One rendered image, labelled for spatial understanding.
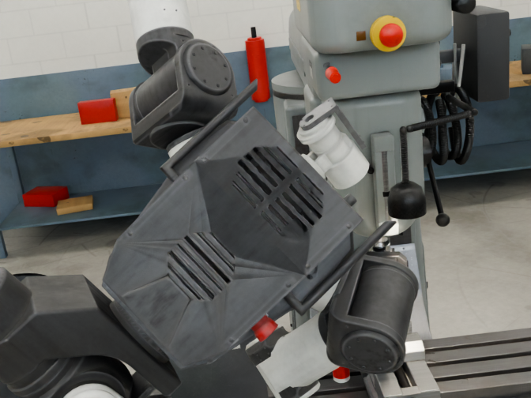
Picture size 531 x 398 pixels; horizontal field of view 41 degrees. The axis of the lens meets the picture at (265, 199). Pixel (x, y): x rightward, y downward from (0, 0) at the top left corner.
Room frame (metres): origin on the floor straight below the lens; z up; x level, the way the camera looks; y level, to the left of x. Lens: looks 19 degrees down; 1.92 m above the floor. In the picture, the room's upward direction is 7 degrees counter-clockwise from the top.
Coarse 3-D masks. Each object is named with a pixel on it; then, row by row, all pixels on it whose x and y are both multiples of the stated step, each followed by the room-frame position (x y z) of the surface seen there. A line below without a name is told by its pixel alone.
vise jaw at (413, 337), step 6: (408, 336) 1.43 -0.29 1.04; (414, 336) 1.43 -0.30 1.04; (408, 342) 1.41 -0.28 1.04; (414, 342) 1.40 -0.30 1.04; (420, 342) 1.40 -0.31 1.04; (408, 348) 1.39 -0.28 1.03; (414, 348) 1.39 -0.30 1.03; (420, 348) 1.39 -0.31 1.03; (408, 354) 1.39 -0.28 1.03; (414, 354) 1.39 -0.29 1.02; (420, 354) 1.39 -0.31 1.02; (408, 360) 1.39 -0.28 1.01; (414, 360) 1.39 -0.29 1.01
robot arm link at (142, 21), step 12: (132, 0) 1.13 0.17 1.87; (144, 0) 1.11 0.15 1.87; (156, 0) 1.11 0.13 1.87; (168, 0) 1.11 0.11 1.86; (180, 0) 1.13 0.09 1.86; (132, 12) 1.12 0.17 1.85; (144, 12) 1.10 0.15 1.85; (156, 12) 1.09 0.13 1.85; (168, 12) 1.10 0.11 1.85; (180, 12) 1.11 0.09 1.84; (132, 24) 1.12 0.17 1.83; (144, 24) 1.09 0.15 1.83; (156, 24) 1.08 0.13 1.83; (168, 24) 1.08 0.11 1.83; (180, 24) 1.09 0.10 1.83
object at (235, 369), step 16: (240, 352) 1.39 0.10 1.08; (176, 368) 1.38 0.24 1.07; (192, 368) 1.38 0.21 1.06; (208, 368) 1.38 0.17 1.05; (224, 368) 1.39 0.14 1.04; (240, 368) 1.39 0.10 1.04; (256, 368) 1.40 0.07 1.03; (192, 384) 1.38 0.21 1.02; (208, 384) 1.38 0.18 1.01; (224, 384) 1.39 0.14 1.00; (240, 384) 1.39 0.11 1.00; (256, 384) 1.40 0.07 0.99
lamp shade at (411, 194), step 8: (400, 184) 1.26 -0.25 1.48; (408, 184) 1.25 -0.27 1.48; (416, 184) 1.26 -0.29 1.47; (392, 192) 1.25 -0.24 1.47; (400, 192) 1.24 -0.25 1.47; (408, 192) 1.23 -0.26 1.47; (416, 192) 1.23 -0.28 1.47; (392, 200) 1.25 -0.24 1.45; (400, 200) 1.23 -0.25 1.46; (408, 200) 1.23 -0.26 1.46; (416, 200) 1.23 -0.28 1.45; (424, 200) 1.24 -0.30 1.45; (392, 208) 1.24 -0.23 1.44; (400, 208) 1.23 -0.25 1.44; (408, 208) 1.22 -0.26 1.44; (416, 208) 1.23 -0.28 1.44; (424, 208) 1.24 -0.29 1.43; (392, 216) 1.24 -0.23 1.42; (400, 216) 1.23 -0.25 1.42; (408, 216) 1.22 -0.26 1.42; (416, 216) 1.23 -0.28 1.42
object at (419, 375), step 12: (420, 360) 1.39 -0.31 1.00; (360, 372) 1.47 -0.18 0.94; (396, 372) 1.37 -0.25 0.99; (408, 372) 1.37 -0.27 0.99; (420, 372) 1.34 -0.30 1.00; (372, 384) 1.39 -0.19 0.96; (384, 384) 1.31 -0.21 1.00; (396, 384) 1.31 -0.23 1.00; (408, 384) 1.32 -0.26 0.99; (420, 384) 1.30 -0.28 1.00; (432, 384) 1.29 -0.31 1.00; (372, 396) 1.35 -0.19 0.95; (384, 396) 1.27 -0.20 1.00; (396, 396) 1.27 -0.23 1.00; (408, 396) 1.27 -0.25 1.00; (420, 396) 1.27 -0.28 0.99; (432, 396) 1.27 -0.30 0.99
